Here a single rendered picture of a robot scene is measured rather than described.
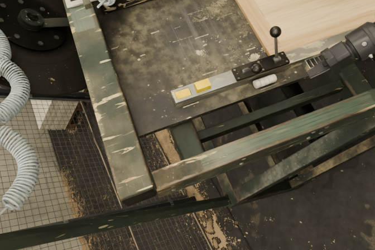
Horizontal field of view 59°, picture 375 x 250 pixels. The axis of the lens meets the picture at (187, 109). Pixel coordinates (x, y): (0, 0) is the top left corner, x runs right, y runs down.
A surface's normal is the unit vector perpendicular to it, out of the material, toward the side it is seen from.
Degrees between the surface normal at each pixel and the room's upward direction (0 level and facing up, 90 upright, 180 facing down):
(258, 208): 0
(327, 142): 0
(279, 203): 0
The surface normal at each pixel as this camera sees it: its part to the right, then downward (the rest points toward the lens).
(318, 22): -0.02, -0.44
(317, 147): -0.73, -0.02
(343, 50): -0.52, -0.18
